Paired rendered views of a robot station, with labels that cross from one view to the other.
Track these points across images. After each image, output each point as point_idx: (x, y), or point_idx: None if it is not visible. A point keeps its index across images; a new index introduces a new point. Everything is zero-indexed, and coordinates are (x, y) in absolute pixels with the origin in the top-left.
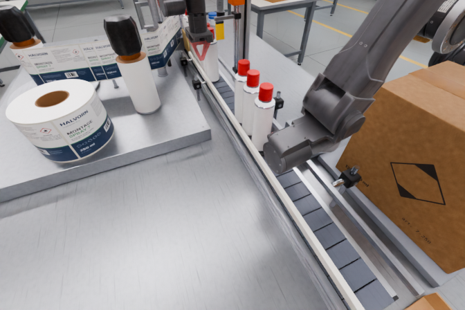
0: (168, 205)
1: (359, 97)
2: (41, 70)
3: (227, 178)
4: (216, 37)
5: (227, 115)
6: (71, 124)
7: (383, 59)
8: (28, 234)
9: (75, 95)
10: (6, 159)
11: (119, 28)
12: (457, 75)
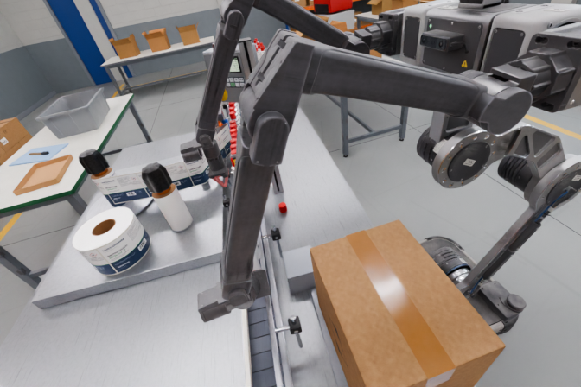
0: (169, 323)
1: (230, 282)
2: (110, 192)
3: None
4: None
5: None
6: (111, 250)
7: (231, 264)
8: (73, 333)
9: (118, 225)
10: (73, 268)
11: (150, 177)
12: (387, 240)
